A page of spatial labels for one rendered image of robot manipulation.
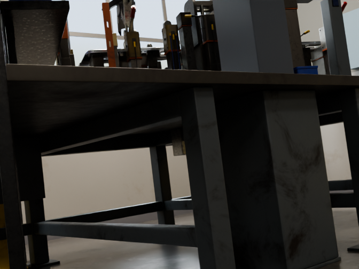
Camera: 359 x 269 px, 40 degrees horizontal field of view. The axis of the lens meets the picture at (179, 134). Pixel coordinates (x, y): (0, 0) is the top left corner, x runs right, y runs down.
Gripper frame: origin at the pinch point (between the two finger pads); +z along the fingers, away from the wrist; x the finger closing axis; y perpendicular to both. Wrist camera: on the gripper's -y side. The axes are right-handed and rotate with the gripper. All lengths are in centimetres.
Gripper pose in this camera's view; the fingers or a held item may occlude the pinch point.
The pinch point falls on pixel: (122, 31)
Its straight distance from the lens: 245.4
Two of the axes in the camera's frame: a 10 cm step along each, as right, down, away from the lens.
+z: 1.1, 9.9, -0.7
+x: -3.1, 1.0, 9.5
